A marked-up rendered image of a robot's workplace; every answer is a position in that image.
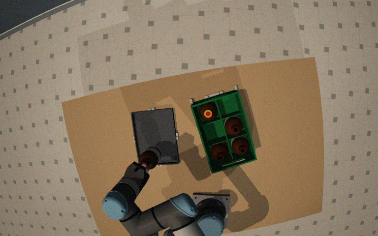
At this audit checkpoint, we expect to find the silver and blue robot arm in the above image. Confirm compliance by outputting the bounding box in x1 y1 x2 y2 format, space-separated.
102 183 226 236

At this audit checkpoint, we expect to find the brown bottle with blue label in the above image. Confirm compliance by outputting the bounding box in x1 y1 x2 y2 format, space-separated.
199 102 218 121

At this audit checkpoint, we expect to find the brown glass bottle with white label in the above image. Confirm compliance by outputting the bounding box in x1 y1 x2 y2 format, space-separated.
139 147 161 170

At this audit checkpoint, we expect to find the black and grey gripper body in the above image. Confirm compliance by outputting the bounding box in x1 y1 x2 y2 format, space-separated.
117 162 150 198

